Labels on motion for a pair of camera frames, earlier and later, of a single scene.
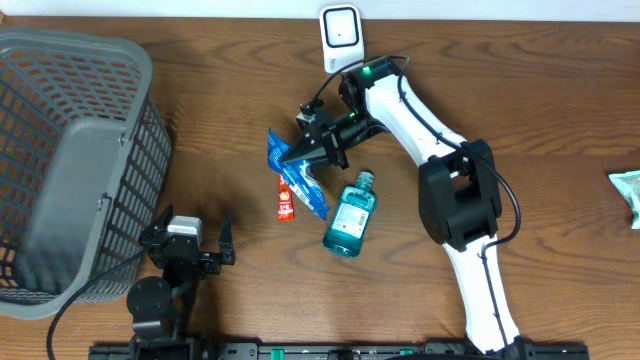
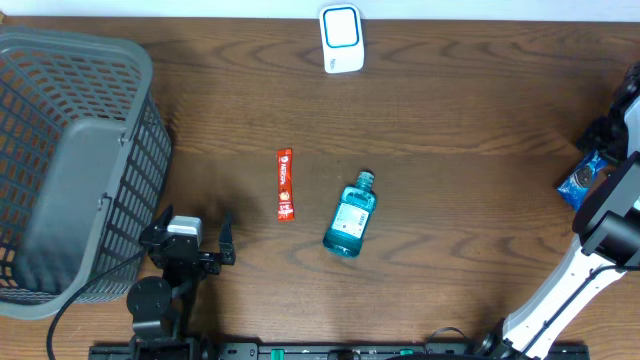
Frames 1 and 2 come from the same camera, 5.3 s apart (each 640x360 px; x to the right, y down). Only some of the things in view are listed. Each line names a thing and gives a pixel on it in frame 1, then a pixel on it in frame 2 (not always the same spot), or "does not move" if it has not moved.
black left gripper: [210, 266] does not move
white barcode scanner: [342, 35] does not move
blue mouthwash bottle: [346, 231] does not move
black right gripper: [310, 138] to [592, 131]
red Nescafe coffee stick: [285, 201] does not move
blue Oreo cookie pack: [299, 175] to [576, 186]
